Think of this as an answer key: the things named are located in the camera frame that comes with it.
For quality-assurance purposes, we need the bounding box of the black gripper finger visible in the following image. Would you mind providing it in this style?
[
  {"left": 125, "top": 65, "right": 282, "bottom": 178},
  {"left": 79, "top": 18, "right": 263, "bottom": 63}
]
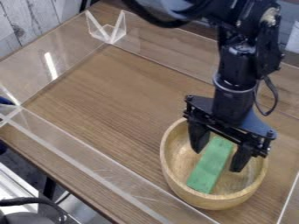
[
  {"left": 229, "top": 143, "right": 252, "bottom": 172},
  {"left": 188, "top": 120, "right": 211, "bottom": 153}
]

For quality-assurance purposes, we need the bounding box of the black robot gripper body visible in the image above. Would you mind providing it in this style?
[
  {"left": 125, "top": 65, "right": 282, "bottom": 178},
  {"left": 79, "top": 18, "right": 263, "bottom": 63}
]
[{"left": 183, "top": 73, "right": 278, "bottom": 158}]

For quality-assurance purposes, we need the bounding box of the green rectangular block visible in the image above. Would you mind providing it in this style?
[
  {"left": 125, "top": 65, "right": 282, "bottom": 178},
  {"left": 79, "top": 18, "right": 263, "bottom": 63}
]
[{"left": 185, "top": 136, "right": 233, "bottom": 194}]

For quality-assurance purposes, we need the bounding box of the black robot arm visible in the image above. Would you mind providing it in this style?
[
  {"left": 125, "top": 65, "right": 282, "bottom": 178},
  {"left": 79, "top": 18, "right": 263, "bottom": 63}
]
[{"left": 121, "top": 0, "right": 284, "bottom": 172}]

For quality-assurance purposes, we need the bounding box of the brown wooden bowl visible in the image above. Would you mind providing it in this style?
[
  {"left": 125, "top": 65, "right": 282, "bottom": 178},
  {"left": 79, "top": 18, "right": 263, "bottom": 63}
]
[{"left": 160, "top": 118, "right": 268, "bottom": 210}]

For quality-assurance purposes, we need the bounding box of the black metal table leg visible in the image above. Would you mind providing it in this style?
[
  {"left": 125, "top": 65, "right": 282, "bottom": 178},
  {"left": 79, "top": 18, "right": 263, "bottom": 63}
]
[{"left": 43, "top": 178, "right": 56, "bottom": 200}]

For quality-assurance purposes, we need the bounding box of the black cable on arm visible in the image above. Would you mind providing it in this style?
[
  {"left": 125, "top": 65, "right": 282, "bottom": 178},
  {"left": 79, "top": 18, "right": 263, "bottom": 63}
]
[{"left": 253, "top": 75, "right": 280, "bottom": 117}]

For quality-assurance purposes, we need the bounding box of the clear acrylic enclosure wall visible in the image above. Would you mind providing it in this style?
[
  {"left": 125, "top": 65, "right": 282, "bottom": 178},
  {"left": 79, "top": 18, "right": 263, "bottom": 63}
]
[{"left": 0, "top": 5, "right": 299, "bottom": 224}]

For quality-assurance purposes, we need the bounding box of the black cable lower left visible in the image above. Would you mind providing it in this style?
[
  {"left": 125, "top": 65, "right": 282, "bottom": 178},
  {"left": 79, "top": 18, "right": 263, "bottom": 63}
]
[{"left": 0, "top": 196, "right": 63, "bottom": 224}]

